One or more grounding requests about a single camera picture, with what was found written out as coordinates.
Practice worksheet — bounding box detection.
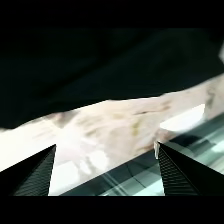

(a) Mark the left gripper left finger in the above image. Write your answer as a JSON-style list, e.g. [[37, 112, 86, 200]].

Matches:
[[0, 143, 57, 197]]

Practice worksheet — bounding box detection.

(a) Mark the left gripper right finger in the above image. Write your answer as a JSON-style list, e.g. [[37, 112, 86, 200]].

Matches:
[[155, 140, 224, 197]]

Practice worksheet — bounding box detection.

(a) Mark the black garment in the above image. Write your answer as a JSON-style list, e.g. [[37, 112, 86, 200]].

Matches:
[[0, 27, 224, 130]]

